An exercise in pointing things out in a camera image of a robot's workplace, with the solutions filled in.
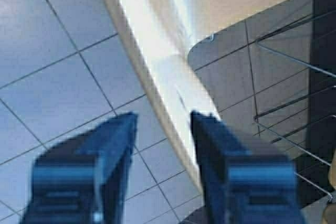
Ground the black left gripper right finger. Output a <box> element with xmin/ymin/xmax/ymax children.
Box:
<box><xmin>190</xmin><ymin>111</ymin><xmax>305</xmax><ymax>223</ymax></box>

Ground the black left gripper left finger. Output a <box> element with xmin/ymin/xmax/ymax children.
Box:
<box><xmin>21</xmin><ymin>112</ymin><xmax>138</xmax><ymax>223</ymax></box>

